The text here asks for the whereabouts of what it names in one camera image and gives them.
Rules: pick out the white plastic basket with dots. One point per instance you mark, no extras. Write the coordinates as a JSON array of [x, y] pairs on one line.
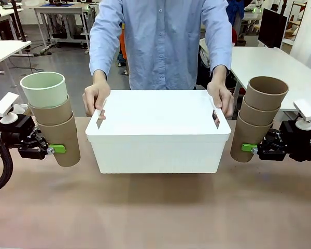
[[155, 129]]

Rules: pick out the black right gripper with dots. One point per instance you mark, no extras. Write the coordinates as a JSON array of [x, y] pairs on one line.
[[298, 142]]

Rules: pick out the large white table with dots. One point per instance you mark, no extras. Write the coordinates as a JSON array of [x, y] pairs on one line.
[[269, 62]]

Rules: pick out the tall pale green cup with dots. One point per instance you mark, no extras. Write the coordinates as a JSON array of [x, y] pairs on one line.
[[49, 98]]

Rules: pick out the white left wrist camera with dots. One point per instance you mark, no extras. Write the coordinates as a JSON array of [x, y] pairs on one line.
[[5, 105]]

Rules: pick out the person's right forearm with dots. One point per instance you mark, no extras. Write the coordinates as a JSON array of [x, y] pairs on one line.
[[99, 62]]

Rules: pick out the white table with metal frame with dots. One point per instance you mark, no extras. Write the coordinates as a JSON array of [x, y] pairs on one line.
[[59, 10]]

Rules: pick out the person in dark blue jacket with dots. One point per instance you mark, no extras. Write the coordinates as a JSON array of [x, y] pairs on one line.
[[235, 13]]

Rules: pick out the person's right hand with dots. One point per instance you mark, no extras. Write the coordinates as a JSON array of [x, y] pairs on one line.
[[96, 96]]

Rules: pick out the person's left hand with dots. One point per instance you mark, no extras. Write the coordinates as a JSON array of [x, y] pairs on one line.
[[220, 96]]

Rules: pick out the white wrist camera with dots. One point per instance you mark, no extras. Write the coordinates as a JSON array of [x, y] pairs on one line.
[[304, 110], [5, 105]]

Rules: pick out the tall brown cup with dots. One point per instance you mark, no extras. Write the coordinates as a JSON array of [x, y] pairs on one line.
[[259, 111], [54, 114], [264, 97], [62, 132], [248, 129]]

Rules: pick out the person in light blue shirt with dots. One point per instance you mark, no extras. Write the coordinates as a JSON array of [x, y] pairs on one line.
[[160, 46]]

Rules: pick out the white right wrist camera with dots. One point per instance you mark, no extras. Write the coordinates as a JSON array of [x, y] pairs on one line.
[[304, 110]]

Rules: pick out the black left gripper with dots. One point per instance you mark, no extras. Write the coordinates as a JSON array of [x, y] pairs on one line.
[[15, 129]]

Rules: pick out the person's left forearm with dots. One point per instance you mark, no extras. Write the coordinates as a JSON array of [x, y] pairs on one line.
[[220, 62]]

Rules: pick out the black monitor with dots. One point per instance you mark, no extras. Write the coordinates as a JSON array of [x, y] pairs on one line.
[[272, 26]]

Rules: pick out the person in orange pants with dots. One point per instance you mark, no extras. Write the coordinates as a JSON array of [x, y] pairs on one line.
[[122, 49]]

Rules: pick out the black stand pole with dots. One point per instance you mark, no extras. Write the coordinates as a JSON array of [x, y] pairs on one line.
[[18, 20]]

